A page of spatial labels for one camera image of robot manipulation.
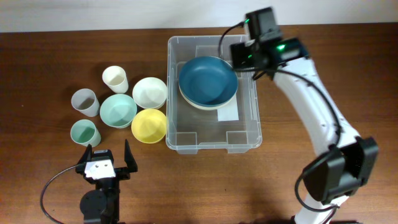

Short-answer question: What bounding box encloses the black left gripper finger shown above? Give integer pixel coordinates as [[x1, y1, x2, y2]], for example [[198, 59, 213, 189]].
[[124, 139, 138, 173], [78, 144, 92, 164]]

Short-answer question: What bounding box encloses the mint green cup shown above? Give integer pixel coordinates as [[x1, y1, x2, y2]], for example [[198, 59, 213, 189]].
[[70, 119, 101, 147]]

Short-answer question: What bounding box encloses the grey cup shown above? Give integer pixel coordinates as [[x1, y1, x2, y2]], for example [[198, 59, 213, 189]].
[[71, 88, 100, 117]]

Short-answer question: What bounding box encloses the beige bowl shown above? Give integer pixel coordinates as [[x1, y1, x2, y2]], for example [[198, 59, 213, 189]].
[[178, 55, 239, 111]]

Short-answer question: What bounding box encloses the blue bowl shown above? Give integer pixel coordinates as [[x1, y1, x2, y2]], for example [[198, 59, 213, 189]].
[[178, 55, 239, 107]]

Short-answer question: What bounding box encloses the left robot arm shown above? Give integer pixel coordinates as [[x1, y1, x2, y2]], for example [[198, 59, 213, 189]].
[[75, 141, 137, 223]]

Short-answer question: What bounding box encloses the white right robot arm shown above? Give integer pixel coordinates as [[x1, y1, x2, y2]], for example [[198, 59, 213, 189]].
[[230, 7, 379, 224]]

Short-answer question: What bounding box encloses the yellow small bowl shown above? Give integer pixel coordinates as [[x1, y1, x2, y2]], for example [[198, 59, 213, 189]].
[[131, 109, 167, 144]]

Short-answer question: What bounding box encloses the mint green small bowl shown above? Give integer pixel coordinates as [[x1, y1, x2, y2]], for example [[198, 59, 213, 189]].
[[99, 94, 137, 129]]

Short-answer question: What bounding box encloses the clear plastic storage bin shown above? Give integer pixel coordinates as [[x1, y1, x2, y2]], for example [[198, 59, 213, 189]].
[[165, 35, 262, 154]]

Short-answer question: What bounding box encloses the white small bowl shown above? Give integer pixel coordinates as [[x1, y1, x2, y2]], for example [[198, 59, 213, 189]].
[[132, 77, 168, 109]]

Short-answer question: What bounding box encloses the white label in bin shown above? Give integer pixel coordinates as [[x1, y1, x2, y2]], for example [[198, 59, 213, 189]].
[[217, 95, 239, 121]]

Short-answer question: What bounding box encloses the cream cup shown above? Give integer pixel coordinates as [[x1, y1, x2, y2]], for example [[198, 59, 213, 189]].
[[102, 65, 129, 94]]

